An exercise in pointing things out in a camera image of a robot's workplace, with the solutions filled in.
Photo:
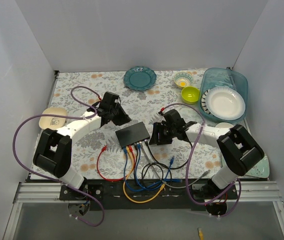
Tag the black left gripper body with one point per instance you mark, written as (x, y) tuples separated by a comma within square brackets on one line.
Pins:
[(118, 115)]

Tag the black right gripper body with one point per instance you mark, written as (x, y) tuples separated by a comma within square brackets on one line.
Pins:
[(160, 133)]

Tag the black network switch box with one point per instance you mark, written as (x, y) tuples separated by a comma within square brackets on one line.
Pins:
[(132, 134)]

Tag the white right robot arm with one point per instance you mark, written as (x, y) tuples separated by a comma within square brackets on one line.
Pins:
[(239, 149)]

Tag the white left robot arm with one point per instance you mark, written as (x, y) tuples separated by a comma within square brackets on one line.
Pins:
[(54, 150)]

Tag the floral table mat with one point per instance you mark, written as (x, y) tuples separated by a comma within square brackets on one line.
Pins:
[(99, 155)]

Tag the lime green bowl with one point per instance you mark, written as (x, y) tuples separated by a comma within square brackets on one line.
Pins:
[(190, 95)]

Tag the striped plate in bin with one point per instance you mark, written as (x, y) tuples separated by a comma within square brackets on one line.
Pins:
[(203, 102)]

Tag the teal scalloped plate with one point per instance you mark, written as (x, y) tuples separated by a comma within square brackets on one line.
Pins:
[(139, 78)]

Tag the patterned small bowl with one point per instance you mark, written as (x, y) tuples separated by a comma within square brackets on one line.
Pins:
[(183, 79)]

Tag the small white bowl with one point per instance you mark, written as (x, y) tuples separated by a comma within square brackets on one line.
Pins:
[(224, 125)]

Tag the white round plate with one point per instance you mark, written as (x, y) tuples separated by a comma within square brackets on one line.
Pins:
[(225, 103)]

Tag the clear teal plastic bin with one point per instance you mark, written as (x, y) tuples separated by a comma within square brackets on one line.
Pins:
[(218, 77)]

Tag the cream panda dish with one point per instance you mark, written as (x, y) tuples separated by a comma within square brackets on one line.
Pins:
[(52, 122)]

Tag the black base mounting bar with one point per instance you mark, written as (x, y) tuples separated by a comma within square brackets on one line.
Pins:
[(111, 196)]

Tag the mint green divided tray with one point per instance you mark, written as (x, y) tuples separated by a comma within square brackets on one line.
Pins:
[(260, 170)]

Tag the yellow connector on floor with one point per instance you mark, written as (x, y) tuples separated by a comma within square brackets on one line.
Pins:
[(200, 233)]

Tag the aluminium frame rail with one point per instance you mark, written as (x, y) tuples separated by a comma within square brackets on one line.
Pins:
[(44, 192)]

